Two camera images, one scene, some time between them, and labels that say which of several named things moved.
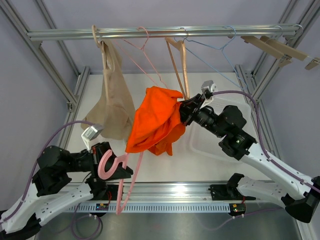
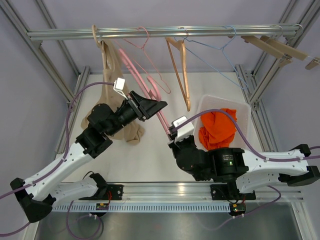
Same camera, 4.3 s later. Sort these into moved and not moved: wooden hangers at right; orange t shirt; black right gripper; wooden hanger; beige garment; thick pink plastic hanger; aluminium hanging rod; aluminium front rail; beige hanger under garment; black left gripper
Moved: thick pink plastic hanger; orange t shirt; black right gripper; black left gripper
Not moved: wooden hanger; wooden hangers at right; aluminium front rail; beige hanger under garment; beige garment; aluminium hanging rod
